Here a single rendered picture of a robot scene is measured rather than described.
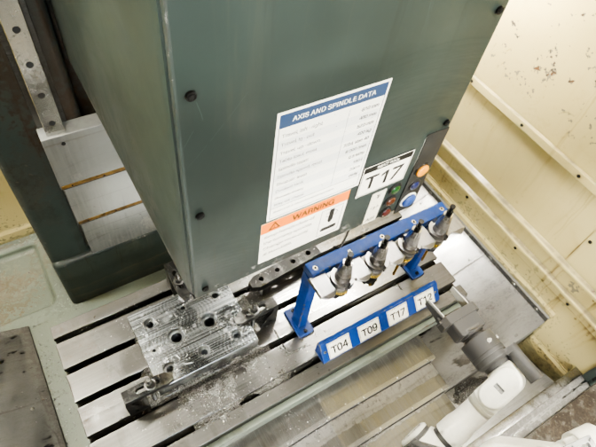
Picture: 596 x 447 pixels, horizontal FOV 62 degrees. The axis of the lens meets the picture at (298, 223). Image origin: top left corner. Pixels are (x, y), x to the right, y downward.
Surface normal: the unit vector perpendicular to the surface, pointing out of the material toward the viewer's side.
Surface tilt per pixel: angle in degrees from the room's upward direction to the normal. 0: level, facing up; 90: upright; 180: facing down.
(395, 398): 7
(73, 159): 91
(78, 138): 90
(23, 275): 0
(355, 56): 90
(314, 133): 90
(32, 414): 24
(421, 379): 8
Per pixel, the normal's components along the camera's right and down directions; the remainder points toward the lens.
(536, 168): -0.85, 0.36
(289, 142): 0.51, 0.73
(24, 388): 0.45, -0.67
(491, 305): -0.25, -0.38
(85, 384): 0.11, -0.58
